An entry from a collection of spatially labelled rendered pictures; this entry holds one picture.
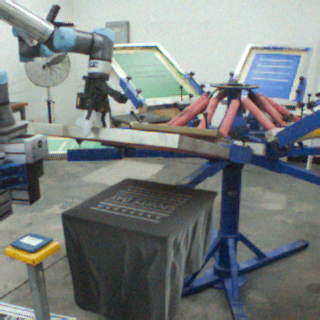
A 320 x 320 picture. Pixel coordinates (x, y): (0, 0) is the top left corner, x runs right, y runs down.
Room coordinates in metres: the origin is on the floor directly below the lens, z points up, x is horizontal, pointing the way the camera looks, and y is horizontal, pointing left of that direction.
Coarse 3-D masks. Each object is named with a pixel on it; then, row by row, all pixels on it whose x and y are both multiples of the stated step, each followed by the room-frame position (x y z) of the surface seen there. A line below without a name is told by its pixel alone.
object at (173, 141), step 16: (32, 128) 1.47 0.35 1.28; (48, 128) 1.43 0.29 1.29; (64, 128) 1.40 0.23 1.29; (80, 128) 1.36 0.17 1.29; (96, 128) 1.33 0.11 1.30; (144, 144) 1.23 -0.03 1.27; (160, 144) 1.21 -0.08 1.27; (176, 144) 1.18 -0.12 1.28; (192, 144) 1.27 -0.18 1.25; (208, 144) 1.38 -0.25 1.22
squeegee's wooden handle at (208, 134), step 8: (136, 128) 1.90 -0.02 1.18; (144, 128) 1.88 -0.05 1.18; (152, 128) 1.86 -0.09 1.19; (160, 128) 1.84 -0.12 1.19; (168, 128) 1.82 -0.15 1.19; (176, 128) 1.80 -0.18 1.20; (184, 128) 1.79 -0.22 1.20; (192, 128) 1.77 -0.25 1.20; (184, 136) 1.83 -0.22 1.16; (192, 136) 1.80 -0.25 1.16; (200, 136) 1.76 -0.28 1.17; (208, 136) 1.73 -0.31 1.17; (216, 136) 1.71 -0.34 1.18
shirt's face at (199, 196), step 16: (112, 192) 1.71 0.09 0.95; (176, 192) 1.68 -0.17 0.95; (192, 192) 1.68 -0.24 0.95; (208, 192) 1.67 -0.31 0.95; (80, 208) 1.54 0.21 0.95; (192, 208) 1.50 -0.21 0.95; (112, 224) 1.38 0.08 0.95; (128, 224) 1.37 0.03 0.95; (144, 224) 1.37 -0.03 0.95; (160, 224) 1.36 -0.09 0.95; (176, 224) 1.36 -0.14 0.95
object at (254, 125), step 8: (192, 120) 2.79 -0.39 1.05; (200, 120) 2.82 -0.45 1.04; (248, 120) 2.81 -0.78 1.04; (256, 120) 2.78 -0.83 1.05; (208, 128) 2.71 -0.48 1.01; (216, 128) 2.66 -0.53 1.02; (256, 128) 2.77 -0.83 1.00; (272, 144) 2.19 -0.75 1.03; (272, 152) 2.19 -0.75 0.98; (280, 152) 2.25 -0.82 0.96; (216, 160) 2.22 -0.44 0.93; (224, 160) 2.20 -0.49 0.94; (264, 160) 2.20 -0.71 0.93
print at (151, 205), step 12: (120, 192) 1.71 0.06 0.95; (132, 192) 1.70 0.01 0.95; (144, 192) 1.70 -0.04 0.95; (156, 192) 1.69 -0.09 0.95; (168, 192) 1.69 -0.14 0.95; (96, 204) 1.57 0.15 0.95; (108, 204) 1.57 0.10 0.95; (120, 204) 1.57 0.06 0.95; (132, 204) 1.56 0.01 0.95; (144, 204) 1.56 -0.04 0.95; (156, 204) 1.56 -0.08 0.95; (168, 204) 1.55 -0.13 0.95; (180, 204) 1.55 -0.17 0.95; (132, 216) 1.44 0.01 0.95; (144, 216) 1.44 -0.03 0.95; (156, 216) 1.44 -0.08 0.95
